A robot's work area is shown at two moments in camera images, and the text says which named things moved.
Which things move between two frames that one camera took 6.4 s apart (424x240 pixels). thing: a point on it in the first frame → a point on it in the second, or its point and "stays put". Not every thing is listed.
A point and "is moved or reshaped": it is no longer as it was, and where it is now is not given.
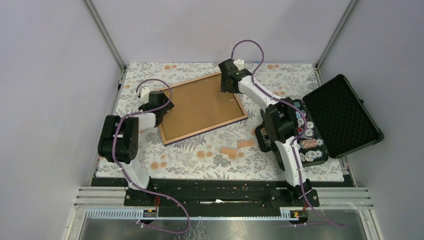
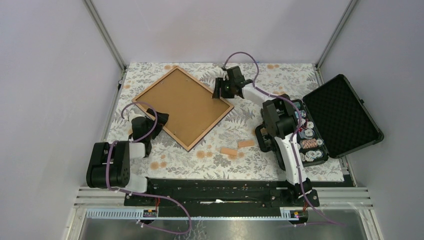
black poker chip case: (333, 122) stays put
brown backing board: (199, 105) is moved or reshaped
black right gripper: (224, 88) → (219, 83)
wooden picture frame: (199, 106) is moved or reshaped
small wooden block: (229, 151) stays put
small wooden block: (243, 144) stays put
